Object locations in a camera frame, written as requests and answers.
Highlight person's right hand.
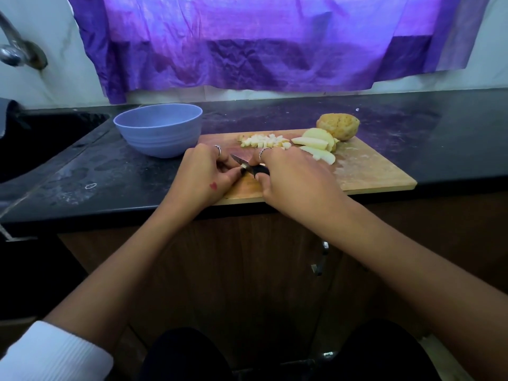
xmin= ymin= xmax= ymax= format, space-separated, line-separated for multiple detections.
xmin=254 ymin=146 xmax=350 ymax=229

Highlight person's left hand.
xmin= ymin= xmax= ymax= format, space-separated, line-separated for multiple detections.
xmin=159 ymin=142 xmax=244 ymax=223

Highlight potato slice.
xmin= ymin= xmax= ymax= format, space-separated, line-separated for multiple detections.
xmin=291 ymin=136 xmax=330 ymax=152
xmin=302 ymin=128 xmax=340 ymax=151
xmin=300 ymin=146 xmax=338 ymax=166

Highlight black handled knife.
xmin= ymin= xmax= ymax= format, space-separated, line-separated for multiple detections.
xmin=230 ymin=153 xmax=271 ymax=178

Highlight pile of diced potato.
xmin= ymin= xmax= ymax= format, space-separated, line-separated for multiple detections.
xmin=239 ymin=133 xmax=293 ymax=151

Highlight blue bowl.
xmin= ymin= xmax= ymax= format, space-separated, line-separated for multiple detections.
xmin=113 ymin=103 xmax=204 ymax=159

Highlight rounded potato end piece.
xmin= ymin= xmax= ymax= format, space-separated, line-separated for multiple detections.
xmin=316 ymin=112 xmax=361 ymax=143

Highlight person's right forearm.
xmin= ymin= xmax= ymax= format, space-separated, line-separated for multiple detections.
xmin=317 ymin=198 xmax=508 ymax=381

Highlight person's dark trousers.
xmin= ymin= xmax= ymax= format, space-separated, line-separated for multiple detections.
xmin=139 ymin=317 xmax=443 ymax=381

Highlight wooden cutting board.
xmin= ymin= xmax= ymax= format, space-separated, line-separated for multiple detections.
xmin=196 ymin=128 xmax=419 ymax=206

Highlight purple cloth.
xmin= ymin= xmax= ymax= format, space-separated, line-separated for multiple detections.
xmin=67 ymin=0 xmax=493 ymax=105

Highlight dark sink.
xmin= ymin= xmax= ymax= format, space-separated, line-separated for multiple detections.
xmin=0 ymin=111 xmax=110 ymax=186

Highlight grey cloth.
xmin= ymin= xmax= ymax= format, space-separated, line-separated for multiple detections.
xmin=0 ymin=97 xmax=21 ymax=140

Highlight metal faucet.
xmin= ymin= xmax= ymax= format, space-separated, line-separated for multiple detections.
xmin=0 ymin=10 xmax=49 ymax=71

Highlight metal cabinet handle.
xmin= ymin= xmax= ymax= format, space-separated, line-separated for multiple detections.
xmin=310 ymin=238 xmax=331 ymax=276

